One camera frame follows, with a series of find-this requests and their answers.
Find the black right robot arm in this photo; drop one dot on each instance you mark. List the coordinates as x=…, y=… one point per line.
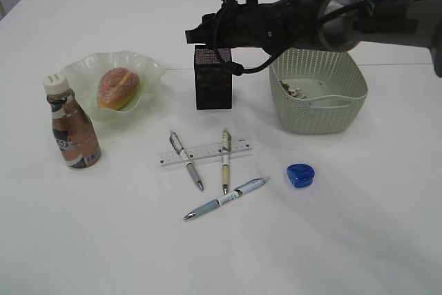
x=326, y=25

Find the grey grip pen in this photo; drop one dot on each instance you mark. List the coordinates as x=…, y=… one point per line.
x=190, y=167

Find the green white pen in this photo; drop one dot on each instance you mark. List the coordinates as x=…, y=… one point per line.
x=226, y=148

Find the blue grey pen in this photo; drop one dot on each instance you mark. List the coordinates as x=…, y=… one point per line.
x=226, y=198

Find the green plastic woven basket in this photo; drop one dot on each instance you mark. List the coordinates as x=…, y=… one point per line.
x=335, y=88

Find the sugared bread roll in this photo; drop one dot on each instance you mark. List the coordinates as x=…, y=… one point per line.
x=116, y=88

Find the wavy green glass plate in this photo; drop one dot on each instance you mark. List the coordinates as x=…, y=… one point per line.
x=84, y=75

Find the clear plastic ruler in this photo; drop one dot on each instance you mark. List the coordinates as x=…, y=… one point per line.
x=205, y=151

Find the black square pen holder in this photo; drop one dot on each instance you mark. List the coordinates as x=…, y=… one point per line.
x=213, y=86

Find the brown coffee drink bottle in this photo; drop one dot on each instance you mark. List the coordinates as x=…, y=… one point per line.
x=71, y=127

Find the blue pencil sharpener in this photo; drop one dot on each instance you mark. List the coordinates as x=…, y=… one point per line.
x=301, y=175

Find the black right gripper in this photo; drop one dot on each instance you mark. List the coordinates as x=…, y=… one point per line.
x=261, y=26

